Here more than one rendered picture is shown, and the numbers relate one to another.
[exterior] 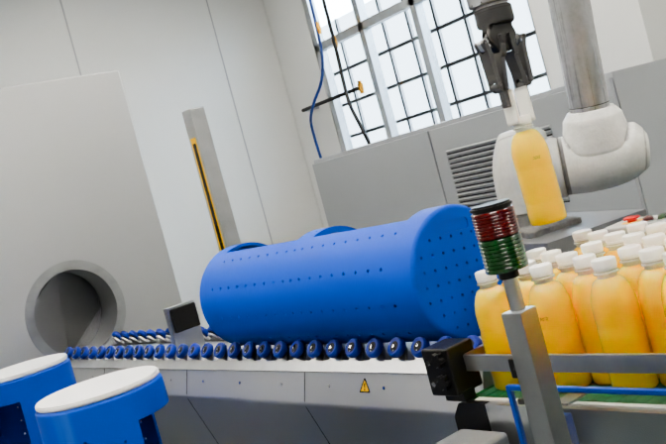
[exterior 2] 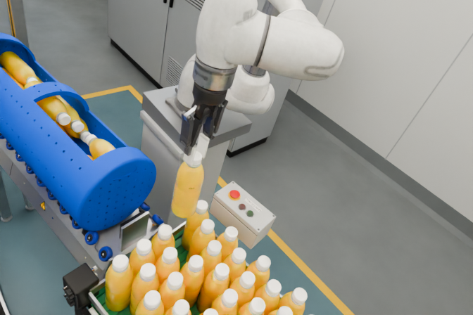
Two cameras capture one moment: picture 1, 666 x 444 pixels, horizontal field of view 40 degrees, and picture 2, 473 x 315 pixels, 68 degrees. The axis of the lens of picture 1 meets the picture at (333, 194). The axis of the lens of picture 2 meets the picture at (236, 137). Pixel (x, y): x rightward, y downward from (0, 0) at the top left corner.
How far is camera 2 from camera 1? 1.34 m
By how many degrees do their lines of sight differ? 42
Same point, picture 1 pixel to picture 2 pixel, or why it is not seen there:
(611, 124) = (259, 90)
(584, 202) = not seen: hidden behind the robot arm
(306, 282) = (16, 138)
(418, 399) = (68, 243)
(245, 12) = not seen: outside the picture
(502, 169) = (187, 80)
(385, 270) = (63, 189)
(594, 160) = (239, 102)
